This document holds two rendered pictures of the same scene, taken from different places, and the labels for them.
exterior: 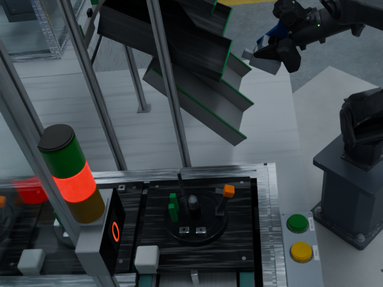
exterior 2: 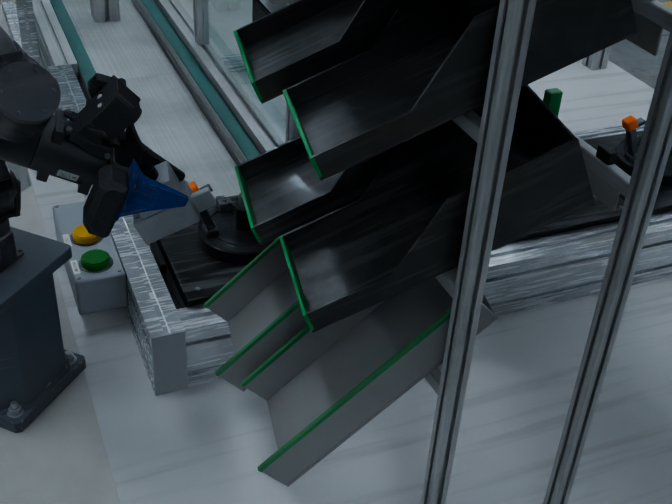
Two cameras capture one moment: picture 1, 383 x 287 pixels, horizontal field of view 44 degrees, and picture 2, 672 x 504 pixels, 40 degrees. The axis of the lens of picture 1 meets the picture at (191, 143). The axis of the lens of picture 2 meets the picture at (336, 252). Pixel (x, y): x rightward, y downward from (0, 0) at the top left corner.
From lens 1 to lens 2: 1.71 m
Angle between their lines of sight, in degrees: 96
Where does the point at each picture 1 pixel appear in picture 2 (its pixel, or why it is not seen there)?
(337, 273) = not seen: hidden behind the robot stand
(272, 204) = (139, 279)
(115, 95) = not seen: outside the picture
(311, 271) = (72, 224)
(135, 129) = (518, 457)
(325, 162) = (50, 243)
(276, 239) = (123, 244)
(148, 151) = not seen: hidden behind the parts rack
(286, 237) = (109, 248)
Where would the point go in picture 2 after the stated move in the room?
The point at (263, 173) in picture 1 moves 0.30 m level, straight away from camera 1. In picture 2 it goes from (167, 317) to (230, 485)
